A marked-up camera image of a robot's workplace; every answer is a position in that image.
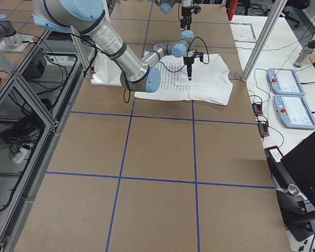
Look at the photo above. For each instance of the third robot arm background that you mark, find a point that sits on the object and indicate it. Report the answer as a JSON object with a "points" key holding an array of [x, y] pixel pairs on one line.
{"points": [[10, 39]]}

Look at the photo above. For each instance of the black camera stand device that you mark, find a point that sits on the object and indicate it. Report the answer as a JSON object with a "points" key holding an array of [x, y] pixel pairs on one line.
{"points": [[298, 213]]}

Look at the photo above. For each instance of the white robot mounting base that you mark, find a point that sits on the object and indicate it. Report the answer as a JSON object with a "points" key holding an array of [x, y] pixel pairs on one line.
{"points": [[105, 71]]}

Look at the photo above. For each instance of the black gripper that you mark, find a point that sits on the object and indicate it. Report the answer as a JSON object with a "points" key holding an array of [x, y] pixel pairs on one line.
{"points": [[188, 60], [185, 12]]}

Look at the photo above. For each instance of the aluminium frame side rack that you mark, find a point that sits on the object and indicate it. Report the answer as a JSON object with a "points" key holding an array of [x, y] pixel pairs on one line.
{"points": [[35, 99]]}

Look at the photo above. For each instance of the black orange connector box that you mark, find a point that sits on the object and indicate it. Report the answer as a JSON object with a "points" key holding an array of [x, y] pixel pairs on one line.
{"points": [[263, 129], [257, 109]]}

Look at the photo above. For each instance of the far teach pendant tablet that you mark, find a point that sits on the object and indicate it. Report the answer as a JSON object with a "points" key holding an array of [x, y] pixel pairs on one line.
{"points": [[284, 81]]}

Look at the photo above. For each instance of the black laptop computer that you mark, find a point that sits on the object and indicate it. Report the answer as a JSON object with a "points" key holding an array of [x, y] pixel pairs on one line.
{"points": [[296, 167]]}

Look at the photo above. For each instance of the clear plastic bag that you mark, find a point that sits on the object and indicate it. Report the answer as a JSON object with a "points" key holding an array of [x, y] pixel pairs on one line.
{"points": [[243, 32]]}

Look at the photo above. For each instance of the white long-sleeve printed shirt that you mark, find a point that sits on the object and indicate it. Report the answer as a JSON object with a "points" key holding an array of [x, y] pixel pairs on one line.
{"points": [[209, 83]]}

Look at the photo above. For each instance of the near teach pendant tablet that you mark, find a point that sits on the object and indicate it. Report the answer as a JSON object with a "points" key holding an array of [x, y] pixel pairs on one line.
{"points": [[294, 112]]}

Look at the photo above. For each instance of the grey aluminium frame post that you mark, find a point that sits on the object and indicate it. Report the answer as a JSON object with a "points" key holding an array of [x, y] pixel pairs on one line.
{"points": [[263, 37]]}

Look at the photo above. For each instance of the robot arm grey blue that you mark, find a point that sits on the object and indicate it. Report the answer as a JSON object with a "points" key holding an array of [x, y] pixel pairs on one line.
{"points": [[89, 18], [166, 6]]}

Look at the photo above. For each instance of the teach pendant tablet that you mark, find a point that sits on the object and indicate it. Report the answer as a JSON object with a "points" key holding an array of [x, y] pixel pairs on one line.
{"points": [[294, 112], [284, 81]]}

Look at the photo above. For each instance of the grey water bottle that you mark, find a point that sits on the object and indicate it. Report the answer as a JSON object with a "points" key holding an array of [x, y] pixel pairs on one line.
{"points": [[304, 54]]}

